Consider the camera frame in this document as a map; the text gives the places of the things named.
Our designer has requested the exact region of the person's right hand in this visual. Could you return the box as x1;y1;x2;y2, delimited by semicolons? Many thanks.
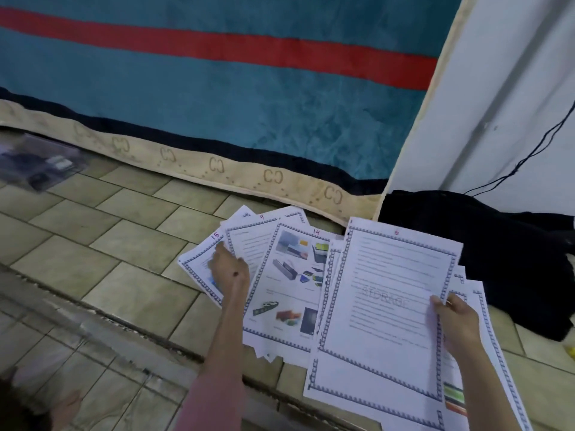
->
430;293;482;361

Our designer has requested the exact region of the person's left hand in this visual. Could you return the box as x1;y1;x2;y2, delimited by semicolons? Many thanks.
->
209;241;251;306

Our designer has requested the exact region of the white text page with border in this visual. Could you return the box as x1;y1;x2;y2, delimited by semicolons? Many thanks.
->
316;217;464;403

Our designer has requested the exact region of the person's right forearm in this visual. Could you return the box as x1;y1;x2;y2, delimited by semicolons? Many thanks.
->
447;347;525;431

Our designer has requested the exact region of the person's left forearm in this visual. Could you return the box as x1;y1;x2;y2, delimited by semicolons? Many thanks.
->
173;297;253;431

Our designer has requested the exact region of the spread of printed paper sheets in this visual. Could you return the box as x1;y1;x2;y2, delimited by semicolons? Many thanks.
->
177;204;533;431

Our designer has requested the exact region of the black cloth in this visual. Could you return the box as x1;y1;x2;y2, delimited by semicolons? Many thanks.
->
377;189;575;343

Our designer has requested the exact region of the beige patterned mattress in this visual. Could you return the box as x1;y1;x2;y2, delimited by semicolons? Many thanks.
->
0;0;479;226

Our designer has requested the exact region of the teal blanket with red stripe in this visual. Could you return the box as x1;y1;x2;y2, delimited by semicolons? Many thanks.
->
0;0;464;196

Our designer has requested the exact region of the clear plastic bag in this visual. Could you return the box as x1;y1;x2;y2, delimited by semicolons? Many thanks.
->
0;133;89;194

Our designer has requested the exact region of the person's bare foot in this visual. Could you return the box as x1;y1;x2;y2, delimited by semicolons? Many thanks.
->
49;389;84;428

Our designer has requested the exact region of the thin black cable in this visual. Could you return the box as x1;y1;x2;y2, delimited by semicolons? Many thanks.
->
464;99;575;197

